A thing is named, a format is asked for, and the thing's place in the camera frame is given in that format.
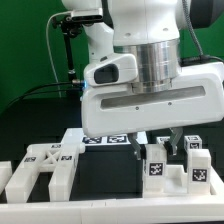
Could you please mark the white tag sheet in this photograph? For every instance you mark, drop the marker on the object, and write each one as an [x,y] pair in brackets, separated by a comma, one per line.
[75,135]

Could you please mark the white chair seat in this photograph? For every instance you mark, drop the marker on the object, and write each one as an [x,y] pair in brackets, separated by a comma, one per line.
[175,183]

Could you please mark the white obstacle fence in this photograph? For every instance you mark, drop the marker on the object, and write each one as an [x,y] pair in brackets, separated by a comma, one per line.
[201,209]

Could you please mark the white tagged cube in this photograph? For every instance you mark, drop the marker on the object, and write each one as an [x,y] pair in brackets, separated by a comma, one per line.
[192,142]
[162,139]

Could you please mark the white tagged cube right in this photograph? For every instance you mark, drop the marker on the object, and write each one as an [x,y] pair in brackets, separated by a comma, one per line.
[192,142]

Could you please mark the grey camera on stand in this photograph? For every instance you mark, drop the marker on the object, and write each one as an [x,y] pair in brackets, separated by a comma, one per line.
[87,15]

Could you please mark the white chair back frame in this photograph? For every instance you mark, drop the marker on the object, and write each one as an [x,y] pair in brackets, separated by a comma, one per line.
[61,160]

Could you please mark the black camera stand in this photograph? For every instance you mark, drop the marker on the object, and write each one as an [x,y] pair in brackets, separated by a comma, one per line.
[70,30]

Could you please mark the white tagged cube left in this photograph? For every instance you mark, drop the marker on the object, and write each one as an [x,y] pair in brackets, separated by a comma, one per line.
[162,139]

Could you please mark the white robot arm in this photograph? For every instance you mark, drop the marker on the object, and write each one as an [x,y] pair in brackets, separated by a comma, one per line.
[136,80]

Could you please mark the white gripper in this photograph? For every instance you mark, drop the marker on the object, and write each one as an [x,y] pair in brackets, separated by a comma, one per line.
[196,96]

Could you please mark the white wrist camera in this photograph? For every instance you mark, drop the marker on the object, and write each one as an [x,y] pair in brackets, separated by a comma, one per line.
[111,70]

